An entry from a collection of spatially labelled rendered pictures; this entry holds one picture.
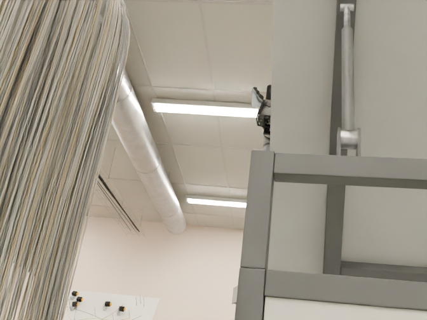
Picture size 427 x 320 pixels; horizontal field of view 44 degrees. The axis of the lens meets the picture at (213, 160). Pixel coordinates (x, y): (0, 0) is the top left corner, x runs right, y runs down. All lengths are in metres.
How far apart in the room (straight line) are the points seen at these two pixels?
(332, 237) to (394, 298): 0.51
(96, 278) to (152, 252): 1.01
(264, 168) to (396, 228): 0.55
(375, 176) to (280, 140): 0.45
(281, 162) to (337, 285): 0.21
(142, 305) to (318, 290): 5.51
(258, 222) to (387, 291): 0.21
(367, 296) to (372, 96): 0.58
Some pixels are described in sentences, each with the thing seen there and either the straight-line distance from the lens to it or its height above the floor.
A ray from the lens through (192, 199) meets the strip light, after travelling 7.54.
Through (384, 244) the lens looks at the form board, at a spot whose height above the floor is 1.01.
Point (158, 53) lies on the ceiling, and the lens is 4.65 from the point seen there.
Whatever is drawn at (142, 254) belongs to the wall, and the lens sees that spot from 8.90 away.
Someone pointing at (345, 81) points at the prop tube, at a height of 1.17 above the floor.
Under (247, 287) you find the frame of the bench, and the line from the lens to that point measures 0.80.
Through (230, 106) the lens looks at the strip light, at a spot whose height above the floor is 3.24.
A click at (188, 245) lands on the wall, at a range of 8.81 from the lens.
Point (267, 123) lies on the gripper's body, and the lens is 1.84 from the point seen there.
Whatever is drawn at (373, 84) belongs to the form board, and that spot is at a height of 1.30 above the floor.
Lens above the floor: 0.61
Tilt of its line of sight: 25 degrees up
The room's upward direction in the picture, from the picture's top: 7 degrees clockwise
